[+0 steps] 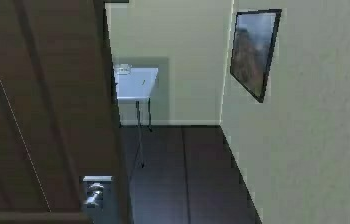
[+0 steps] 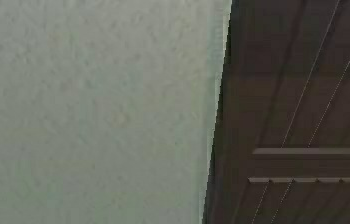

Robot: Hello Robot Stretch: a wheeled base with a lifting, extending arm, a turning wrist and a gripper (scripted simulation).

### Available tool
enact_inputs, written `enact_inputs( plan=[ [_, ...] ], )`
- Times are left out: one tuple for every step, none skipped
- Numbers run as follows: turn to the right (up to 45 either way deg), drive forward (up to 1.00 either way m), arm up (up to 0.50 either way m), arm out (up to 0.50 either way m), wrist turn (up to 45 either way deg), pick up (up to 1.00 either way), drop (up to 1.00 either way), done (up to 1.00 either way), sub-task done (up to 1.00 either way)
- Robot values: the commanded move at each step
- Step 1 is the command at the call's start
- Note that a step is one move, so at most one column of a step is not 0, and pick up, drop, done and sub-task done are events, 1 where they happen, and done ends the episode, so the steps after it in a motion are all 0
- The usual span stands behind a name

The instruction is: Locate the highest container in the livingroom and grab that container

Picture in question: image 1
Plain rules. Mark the white table with black legs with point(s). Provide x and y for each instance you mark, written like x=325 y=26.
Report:
x=136 y=85

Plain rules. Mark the dark brown room door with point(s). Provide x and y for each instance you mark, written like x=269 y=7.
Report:
x=49 y=100

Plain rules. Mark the small pale box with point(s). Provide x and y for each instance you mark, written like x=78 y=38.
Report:
x=122 y=69

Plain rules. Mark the black framed landscape picture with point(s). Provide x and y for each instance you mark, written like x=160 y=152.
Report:
x=253 y=55

